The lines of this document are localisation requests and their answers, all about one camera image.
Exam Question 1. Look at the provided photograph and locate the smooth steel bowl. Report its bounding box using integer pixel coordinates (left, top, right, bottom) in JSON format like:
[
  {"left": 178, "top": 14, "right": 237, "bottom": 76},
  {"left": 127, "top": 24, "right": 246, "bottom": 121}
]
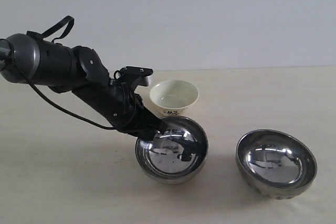
[{"left": 135, "top": 115, "right": 208, "bottom": 185}]

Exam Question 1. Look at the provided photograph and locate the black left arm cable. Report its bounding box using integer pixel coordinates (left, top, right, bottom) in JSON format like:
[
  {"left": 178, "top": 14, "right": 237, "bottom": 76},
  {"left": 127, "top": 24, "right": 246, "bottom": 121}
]
[{"left": 0, "top": 50, "right": 127, "bottom": 132}]

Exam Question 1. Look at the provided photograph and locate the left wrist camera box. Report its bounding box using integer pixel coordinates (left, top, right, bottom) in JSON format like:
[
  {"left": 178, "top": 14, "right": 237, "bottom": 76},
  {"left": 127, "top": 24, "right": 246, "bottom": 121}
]
[{"left": 113, "top": 66, "right": 153, "bottom": 91}]

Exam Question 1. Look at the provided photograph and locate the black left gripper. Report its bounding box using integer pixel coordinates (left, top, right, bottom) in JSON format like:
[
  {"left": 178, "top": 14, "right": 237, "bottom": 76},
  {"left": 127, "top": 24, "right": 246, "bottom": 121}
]
[{"left": 72, "top": 83, "right": 166, "bottom": 141}]

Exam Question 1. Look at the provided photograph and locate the ribbed steel bowl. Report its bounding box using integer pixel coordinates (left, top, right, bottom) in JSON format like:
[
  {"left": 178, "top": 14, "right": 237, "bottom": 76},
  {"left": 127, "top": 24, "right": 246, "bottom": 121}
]
[{"left": 235, "top": 129, "right": 318, "bottom": 200}]

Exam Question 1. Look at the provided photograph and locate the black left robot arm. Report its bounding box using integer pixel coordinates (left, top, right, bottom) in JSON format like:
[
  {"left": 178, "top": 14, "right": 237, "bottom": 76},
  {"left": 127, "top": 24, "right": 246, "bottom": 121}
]
[{"left": 1, "top": 34, "right": 167, "bottom": 141}]

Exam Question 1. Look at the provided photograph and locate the white floral ceramic bowl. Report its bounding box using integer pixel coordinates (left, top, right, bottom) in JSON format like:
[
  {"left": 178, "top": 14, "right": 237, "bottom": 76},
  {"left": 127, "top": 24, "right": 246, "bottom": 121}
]
[{"left": 149, "top": 80, "right": 200, "bottom": 115}]

